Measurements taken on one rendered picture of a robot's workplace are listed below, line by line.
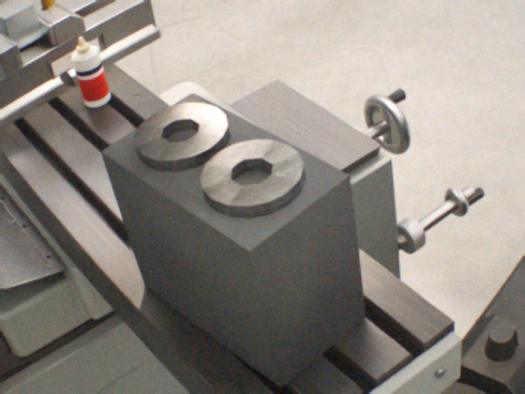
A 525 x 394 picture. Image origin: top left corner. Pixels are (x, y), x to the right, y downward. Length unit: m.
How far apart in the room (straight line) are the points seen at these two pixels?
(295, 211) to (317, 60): 2.23
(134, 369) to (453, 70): 1.78
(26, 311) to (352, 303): 0.49
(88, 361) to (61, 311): 0.10
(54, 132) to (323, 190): 0.59
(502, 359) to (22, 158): 0.71
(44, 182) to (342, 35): 2.02
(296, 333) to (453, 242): 1.47
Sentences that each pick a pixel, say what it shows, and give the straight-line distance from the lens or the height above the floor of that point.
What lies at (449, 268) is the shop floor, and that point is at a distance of 2.25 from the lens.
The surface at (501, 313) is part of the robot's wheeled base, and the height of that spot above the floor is 0.59.
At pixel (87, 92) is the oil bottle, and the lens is 1.32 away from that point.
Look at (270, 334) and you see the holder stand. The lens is 0.84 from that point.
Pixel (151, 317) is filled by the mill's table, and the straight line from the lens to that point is 1.00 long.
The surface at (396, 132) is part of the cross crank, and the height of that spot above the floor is 0.60.
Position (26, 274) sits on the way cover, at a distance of 1.20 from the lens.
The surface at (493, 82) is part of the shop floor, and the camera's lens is 2.87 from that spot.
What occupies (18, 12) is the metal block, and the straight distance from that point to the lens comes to 1.36.
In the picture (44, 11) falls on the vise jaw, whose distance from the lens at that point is 1.41.
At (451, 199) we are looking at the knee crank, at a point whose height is 0.49.
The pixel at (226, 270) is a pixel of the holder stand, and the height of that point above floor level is 1.04.
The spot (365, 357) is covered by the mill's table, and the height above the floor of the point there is 0.90.
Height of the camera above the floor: 1.61
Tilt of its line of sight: 40 degrees down
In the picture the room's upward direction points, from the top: 11 degrees counter-clockwise
